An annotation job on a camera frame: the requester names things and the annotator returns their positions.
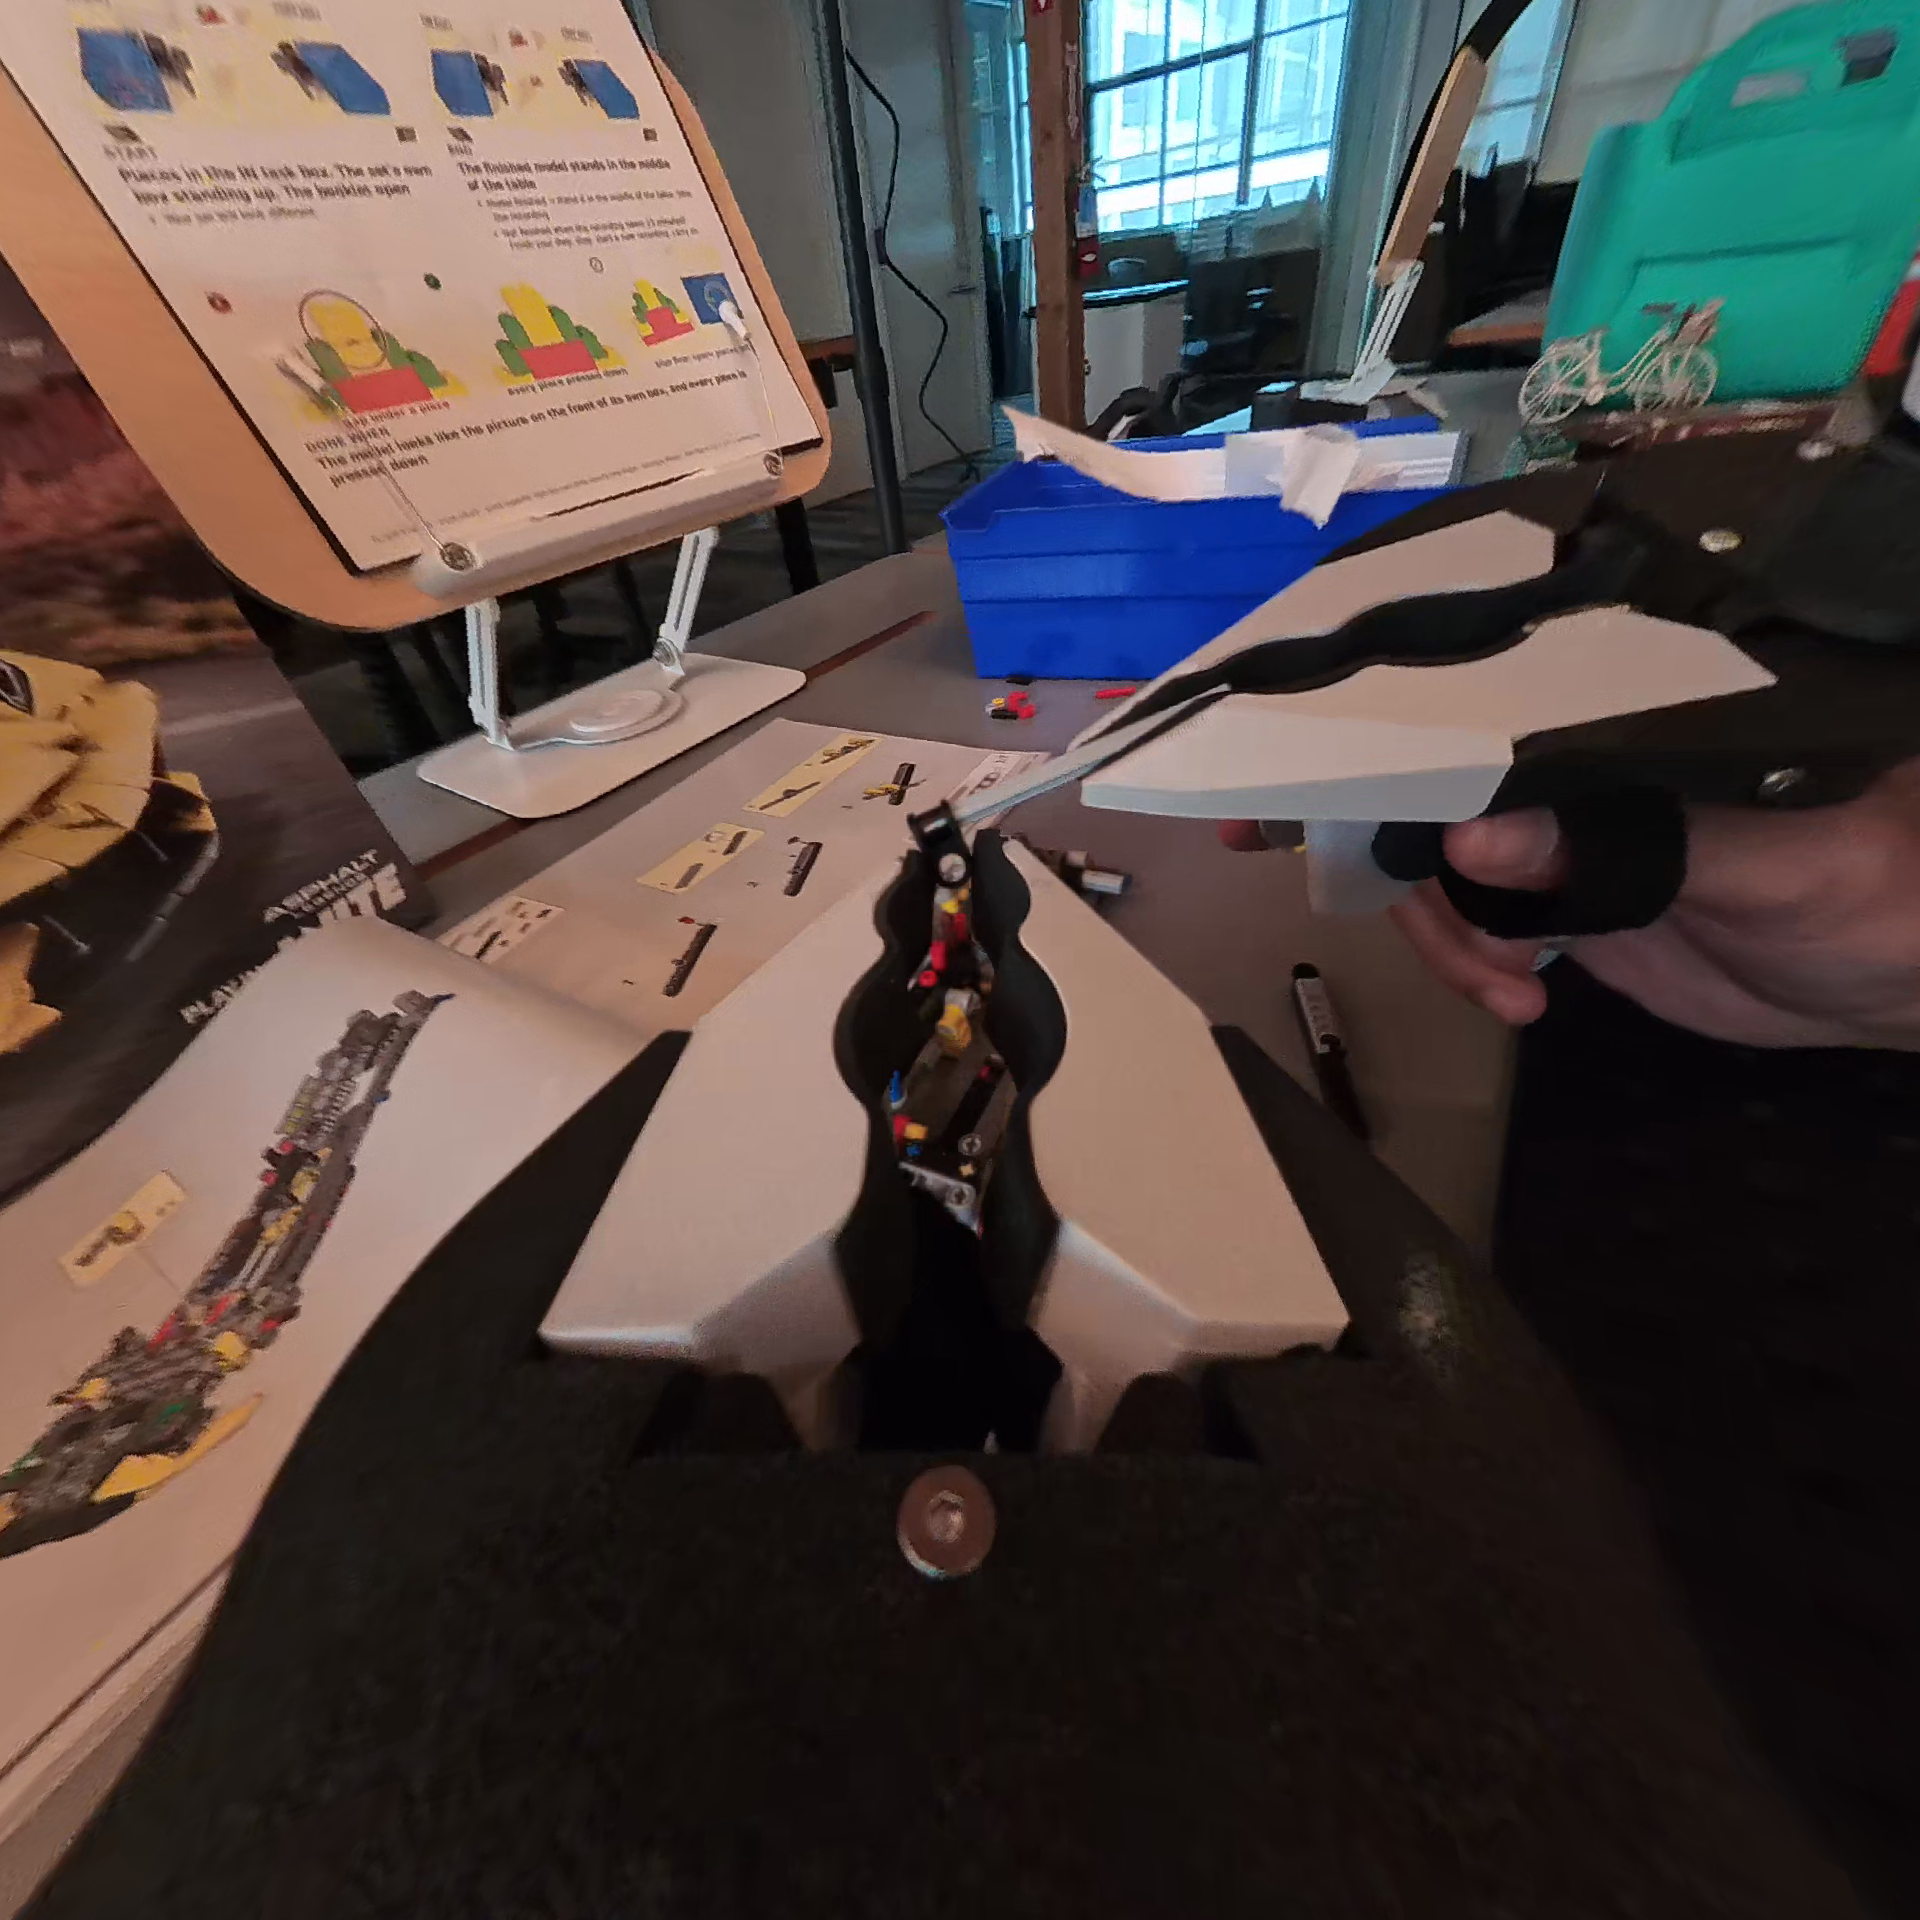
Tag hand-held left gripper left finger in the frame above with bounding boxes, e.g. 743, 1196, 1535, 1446
537, 863, 921, 1445

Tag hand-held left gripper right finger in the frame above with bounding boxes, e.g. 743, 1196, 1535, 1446
999, 838, 1353, 1422

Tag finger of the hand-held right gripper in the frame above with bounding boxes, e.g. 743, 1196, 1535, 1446
1077, 603, 1784, 828
1055, 513, 1580, 761

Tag grey lego axle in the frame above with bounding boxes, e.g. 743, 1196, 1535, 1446
949, 717, 1151, 830

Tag partly built lego car chassis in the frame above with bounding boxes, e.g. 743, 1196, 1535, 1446
882, 881, 1024, 1235

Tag person's right hand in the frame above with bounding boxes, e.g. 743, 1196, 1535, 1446
1381, 757, 1920, 1051

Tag black marker pen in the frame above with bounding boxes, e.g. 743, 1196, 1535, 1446
1288, 958, 1375, 1145

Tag brown wooden board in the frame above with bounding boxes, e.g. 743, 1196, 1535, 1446
1507, 399, 1842, 478

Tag crumpled white paper bag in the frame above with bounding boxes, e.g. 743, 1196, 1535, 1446
999, 399, 1468, 531

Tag blue plastic bin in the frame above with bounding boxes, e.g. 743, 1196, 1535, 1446
940, 416, 1474, 687

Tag white miniature bicycle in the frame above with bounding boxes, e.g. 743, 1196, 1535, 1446
1515, 295, 1730, 424

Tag open instruction booklet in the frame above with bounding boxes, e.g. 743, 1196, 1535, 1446
0, 712, 1057, 1816

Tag teal carrying case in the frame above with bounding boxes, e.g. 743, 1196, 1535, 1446
1543, 0, 1920, 416

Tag scattered red and blue pins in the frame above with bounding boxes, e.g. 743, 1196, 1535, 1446
978, 678, 1145, 725

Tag wooden clipboard on white stand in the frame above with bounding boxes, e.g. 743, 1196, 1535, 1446
1353, 0, 1536, 408

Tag wooden pillar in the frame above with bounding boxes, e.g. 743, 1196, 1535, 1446
1021, 0, 1092, 432

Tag white clipboard stand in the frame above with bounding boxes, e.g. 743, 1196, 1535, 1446
413, 520, 811, 822

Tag large grid window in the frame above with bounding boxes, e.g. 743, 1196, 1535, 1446
1079, 0, 1355, 237

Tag black perforated chair back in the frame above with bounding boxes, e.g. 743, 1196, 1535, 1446
1500, 959, 1920, 1920

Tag yellow car picture box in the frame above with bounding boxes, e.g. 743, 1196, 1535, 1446
0, 255, 442, 1204

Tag wooden clipboard with instruction sheet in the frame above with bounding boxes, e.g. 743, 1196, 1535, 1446
0, 0, 835, 635

